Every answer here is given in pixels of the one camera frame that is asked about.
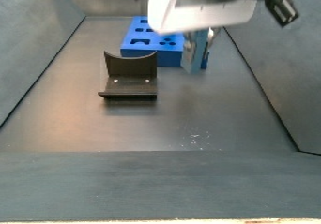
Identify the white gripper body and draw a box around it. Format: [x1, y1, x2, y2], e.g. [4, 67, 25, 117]
[148, 0, 257, 34]

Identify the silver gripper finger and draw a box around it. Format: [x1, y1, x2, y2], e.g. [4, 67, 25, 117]
[209, 28, 221, 44]
[183, 32, 193, 52]

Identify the blue shape sorting board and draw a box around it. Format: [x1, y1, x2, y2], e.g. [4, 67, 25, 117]
[120, 16, 185, 67]

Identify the black curved holder stand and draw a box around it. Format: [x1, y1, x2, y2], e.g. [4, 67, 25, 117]
[98, 52, 158, 99]

